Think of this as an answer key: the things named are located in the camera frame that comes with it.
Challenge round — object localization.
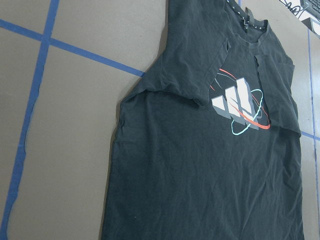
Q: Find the black printed t-shirt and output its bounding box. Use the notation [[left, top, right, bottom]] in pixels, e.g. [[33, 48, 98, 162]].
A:
[[101, 0, 304, 240]]

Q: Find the blue tape line lengthwise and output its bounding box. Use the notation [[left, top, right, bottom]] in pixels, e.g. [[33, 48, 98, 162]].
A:
[[0, 0, 60, 240]]

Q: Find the blue tape line crosswise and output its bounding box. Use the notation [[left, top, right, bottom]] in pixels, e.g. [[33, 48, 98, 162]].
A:
[[0, 19, 145, 77]]

